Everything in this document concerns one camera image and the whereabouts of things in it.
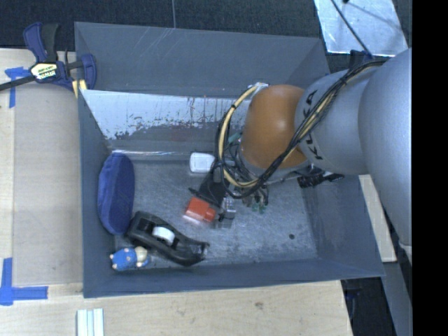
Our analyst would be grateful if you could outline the pale wood flat board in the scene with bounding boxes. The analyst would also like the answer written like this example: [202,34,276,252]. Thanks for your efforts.
[12,50,85,288]

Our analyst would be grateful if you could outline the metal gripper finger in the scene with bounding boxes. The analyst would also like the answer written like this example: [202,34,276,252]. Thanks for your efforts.
[222,195,238,215]
[217,213,235,230]

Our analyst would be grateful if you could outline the blue toy animal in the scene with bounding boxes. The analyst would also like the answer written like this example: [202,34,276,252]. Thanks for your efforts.
[108,246,152,272]

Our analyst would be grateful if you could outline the black tape dispenser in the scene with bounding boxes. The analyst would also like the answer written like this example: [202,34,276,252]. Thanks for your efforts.
[125,210,211,268]

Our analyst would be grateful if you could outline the dark blue oval pouch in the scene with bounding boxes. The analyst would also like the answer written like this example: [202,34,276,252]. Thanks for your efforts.
[97,152,136,237]

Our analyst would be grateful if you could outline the black cylinder on white bracket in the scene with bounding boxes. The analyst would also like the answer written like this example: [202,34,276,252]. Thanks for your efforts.
[296,170,346,189]

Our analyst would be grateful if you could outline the white rounded box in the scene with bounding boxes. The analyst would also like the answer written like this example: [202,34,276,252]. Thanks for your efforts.
[189,152,216,175]

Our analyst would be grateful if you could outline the red box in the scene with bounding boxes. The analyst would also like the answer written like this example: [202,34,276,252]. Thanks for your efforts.
[182,196,218,226]

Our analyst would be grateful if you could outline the grey metal bin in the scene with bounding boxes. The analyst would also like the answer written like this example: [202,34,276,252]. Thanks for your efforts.
[73,21,386,299]

